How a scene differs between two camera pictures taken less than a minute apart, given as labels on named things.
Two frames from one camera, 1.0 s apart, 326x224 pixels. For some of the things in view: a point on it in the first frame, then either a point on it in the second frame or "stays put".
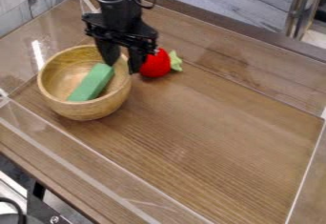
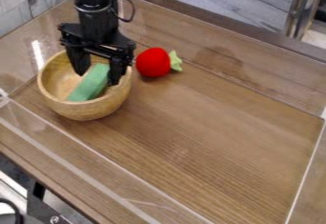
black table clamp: x=40 y=212 stays put
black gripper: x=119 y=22 → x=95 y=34
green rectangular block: x=92 y=82 stays put
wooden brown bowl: x=62 y=71 stays put
